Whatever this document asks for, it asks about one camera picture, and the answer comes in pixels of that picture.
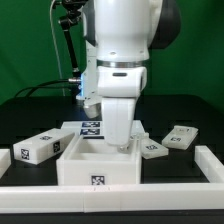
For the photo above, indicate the white cabinet body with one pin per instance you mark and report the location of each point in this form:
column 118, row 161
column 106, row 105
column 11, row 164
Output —
column 93, row 162

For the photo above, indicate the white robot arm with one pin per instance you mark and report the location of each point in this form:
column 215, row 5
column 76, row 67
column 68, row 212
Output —
column 119, row 35

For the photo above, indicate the white cabinet top block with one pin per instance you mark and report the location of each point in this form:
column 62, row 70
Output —
column 43, row 146

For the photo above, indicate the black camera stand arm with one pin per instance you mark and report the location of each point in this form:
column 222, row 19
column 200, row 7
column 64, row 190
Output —
column 72, row 18

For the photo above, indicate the white base marker plate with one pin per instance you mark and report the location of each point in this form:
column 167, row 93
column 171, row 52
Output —
column 95, row 128

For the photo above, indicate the white workspace border frame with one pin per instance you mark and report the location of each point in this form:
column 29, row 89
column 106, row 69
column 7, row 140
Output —
column 108, row 198

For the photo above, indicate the white cabinet door panel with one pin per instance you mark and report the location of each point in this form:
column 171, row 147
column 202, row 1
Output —
column 149, row 148
column 180, row 137

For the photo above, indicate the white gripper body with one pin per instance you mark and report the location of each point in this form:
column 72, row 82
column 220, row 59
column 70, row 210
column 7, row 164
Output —
column 117, row 117

